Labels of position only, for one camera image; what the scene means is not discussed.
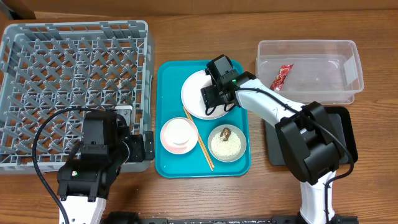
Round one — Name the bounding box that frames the red snack wrapper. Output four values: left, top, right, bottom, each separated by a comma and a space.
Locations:
270, 64, 294, 91

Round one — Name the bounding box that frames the brown food piece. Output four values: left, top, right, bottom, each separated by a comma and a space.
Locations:
220, 128, 231, 141

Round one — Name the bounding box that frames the grey bowl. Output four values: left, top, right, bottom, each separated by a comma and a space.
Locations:
208, 124, 247, 162

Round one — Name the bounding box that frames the white cup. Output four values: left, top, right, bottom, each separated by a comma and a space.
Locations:
165, 118, 192, 145

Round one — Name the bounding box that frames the white rice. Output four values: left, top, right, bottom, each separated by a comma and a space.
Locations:
210, 131, 242, 160

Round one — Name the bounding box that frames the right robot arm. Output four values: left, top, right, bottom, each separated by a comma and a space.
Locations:
201, 55, 347, 223

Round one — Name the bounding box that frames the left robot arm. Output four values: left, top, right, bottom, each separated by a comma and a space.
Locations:
57, 110, 155, 223

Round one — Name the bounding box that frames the teal plastic tray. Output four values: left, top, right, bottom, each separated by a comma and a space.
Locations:
155, 60, 251, 178

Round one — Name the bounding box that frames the large white plate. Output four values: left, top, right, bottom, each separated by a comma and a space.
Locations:
181, 70, 227, 120

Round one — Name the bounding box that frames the wooden chopstick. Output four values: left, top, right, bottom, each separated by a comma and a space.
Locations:
182, 107, 214, 172
183, 106, 215, 170

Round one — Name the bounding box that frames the grey dish rack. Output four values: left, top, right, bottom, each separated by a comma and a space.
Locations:
1, 20, 155, 174

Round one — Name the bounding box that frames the clear plastic bin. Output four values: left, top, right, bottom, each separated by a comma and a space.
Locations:
256, 40, 364, 105

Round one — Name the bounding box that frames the black tray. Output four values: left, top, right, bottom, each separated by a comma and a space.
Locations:
264, 106, 358, 166

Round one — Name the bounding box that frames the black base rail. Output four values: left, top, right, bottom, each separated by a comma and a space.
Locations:
104, 211, 360, 224

